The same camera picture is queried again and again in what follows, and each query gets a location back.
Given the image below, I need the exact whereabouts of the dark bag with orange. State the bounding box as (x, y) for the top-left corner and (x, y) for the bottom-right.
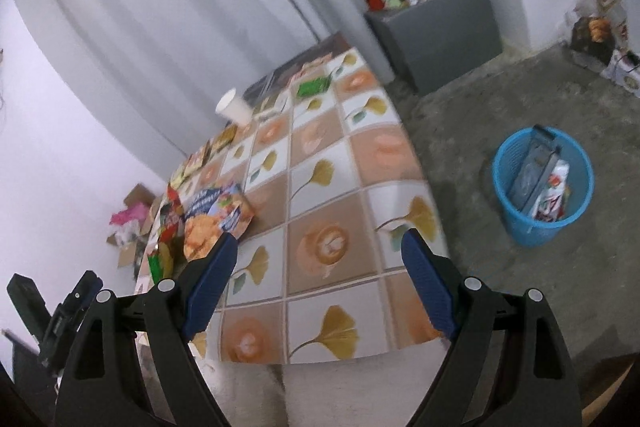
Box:
(570, 17), (616, 65)

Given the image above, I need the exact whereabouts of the green snack packet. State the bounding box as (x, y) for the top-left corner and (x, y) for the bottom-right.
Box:
(296, 76), (331, 100)

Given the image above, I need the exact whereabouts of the patterned tablecloth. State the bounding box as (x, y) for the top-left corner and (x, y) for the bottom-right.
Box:
(170, 48), (447, 364)

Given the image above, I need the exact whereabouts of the white paper cup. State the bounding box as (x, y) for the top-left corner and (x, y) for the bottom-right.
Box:
(216, 88), (253, 127)

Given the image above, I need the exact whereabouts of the dark printed mat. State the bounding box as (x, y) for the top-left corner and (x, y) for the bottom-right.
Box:
(242, 32), (350, 106)

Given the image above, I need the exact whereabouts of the trash in basket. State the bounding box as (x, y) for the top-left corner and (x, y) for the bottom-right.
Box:
(508, 124), (570, 222)

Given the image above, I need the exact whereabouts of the blue plastic waste basket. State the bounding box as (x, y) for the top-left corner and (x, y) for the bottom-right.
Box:
(491, 124), (594, 247)

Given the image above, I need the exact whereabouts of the pink plastic bag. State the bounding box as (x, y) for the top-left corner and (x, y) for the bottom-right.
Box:
(110, 202), (150, 227)

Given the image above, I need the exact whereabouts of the grey cabinet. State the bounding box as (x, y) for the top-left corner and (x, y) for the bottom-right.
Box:
(364, 0), (503, 95)

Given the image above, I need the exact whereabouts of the orange blue snack bag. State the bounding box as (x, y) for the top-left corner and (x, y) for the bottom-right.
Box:
(183, 182), (255, 262)

